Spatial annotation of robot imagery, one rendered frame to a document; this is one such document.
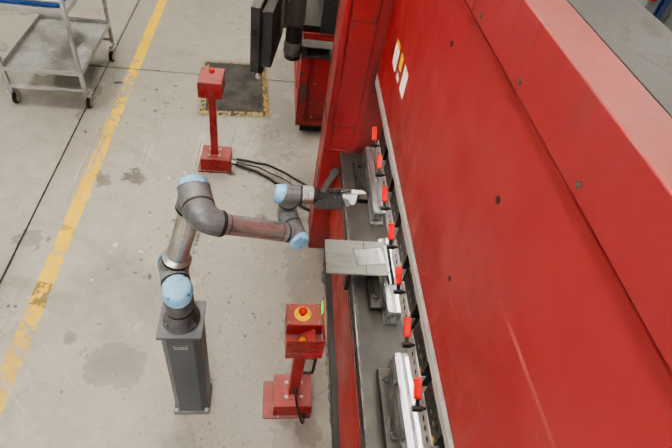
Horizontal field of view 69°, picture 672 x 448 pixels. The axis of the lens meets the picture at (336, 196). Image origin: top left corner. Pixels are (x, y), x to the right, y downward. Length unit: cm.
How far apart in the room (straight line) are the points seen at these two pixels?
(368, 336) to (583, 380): 131
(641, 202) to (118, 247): 315
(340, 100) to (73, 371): 200
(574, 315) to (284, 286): 251
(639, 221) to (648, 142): 11
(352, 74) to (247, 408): 181
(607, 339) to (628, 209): 19
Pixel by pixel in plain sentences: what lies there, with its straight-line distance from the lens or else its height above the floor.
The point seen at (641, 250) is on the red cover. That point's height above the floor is 222.
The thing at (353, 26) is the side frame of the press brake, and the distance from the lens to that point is 241.
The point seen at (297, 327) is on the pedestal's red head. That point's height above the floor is 76.
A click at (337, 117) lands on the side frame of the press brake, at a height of 111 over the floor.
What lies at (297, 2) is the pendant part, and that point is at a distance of 294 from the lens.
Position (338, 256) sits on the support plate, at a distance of 212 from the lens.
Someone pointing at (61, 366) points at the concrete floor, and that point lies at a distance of 312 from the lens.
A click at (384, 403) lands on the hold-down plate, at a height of 90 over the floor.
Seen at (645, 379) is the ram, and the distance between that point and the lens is 77.
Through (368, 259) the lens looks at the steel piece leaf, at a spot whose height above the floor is 100.
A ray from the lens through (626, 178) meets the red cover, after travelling 76.
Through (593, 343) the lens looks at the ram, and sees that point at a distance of 85.
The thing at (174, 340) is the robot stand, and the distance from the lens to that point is 220.
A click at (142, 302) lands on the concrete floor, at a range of 322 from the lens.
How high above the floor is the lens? 265
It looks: 44 degrees down
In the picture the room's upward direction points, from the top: 11 degrees clockwise
